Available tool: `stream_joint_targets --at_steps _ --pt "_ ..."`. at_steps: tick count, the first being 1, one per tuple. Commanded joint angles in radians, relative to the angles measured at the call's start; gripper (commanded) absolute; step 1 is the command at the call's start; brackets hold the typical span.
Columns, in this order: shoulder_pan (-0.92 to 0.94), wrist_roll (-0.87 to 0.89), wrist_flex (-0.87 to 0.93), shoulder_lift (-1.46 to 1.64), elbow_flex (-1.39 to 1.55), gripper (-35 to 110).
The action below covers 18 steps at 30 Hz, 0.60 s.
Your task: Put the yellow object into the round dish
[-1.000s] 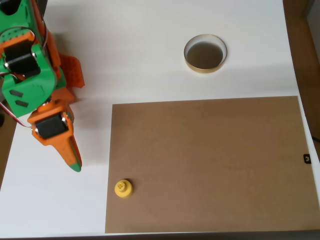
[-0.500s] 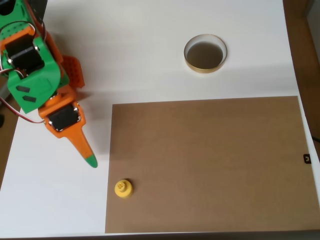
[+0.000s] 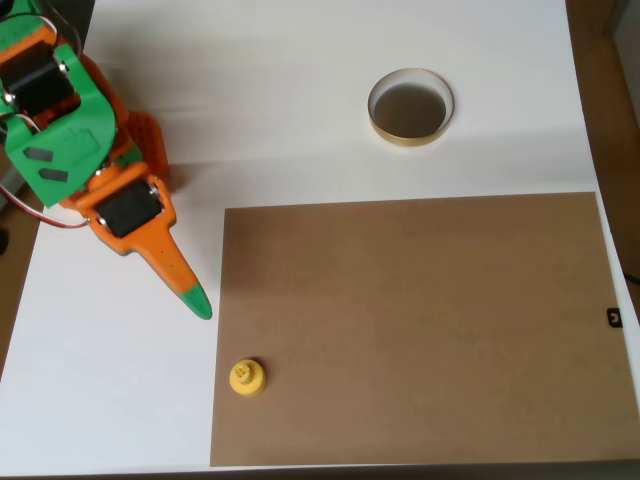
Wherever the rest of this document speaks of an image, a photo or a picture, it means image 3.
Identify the small yellow plastic piece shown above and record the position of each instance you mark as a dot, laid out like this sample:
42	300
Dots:
247	377

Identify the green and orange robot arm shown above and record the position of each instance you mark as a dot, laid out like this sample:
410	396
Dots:
60	140

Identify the round bowl with gold rim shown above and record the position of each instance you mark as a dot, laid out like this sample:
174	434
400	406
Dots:
410	110

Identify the brown hardboard sheet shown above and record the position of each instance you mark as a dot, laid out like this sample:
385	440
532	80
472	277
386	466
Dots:
410	325

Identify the small black clip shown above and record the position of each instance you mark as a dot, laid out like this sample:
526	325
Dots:
614	317

